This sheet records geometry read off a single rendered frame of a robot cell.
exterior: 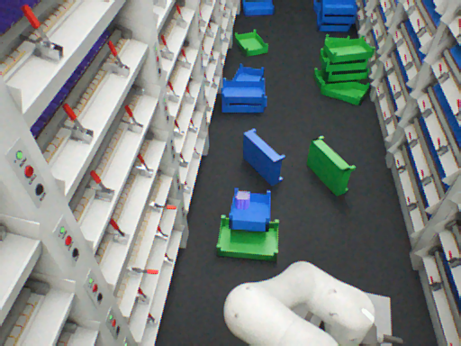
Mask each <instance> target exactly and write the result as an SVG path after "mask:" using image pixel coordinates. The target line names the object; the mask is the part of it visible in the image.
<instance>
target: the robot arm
mask: <svg viewBox="0 0 461 346"><path fill-rule="evenodd" d="M299 305H302V306H303V307H304V308H305V309H307V310H308V311H309V312H310V313H313V314H314V315H316V316H318V317H319V318H320V319H321V323H320V327H319V328H318V327H316V326H314V325H313V324H312V323H308V322H307V321H306V320H304V319H303V318H301V317H300V316H299V315H297V314H295V313H294V312H292V310H293V309H295V308H296V307H297V306H299ZM223 312H224V318H225V323H226V324H227V326H228V328H229V330H230V331H231V332H232V333H233V334H235V336H236V337H238V338H240V339H241V340H242V341H244V342H246V343H247V344H248V345H250V346H377V343H379V344H380V343H382V342H383V341H385V342H389V343H395V344H400V345H402V344H403V339H402V338H401V337H396V336H389V335H385V334H383V332H382V331H380V330H377V327H376V325H373V321H374V320H375V307H374V304H373V303H372V300H371V299H370V298H369V297H368V296H367V295H366V294H365V293H364V292H362V291H360V290H359V289H357V288H354V287H352V286H351V285H347V284H344V283H343V282H341V281H338V280H337V279H335V278H333V277H331V276H330V275H329V274H327V273H325V272H324V271H323V270H320V269H318V268H317V267H315V266H314V265H312V264H310V263H308V262H304V261H299V262H296V263H293V264H292V265H291V266H290V267H288V268H287V269H286V270H285V271H284V272H283V273H281V274H280V275H279V276H276V277H274V278H270V279H268V280H266V281H263V282H255V283H246V284H243V285H239V286H237V287H234V289H233V290H232V291H231V292H230V293H229V296H228V297H227V298H226V301H225V305H224V311H223Z"/></svg>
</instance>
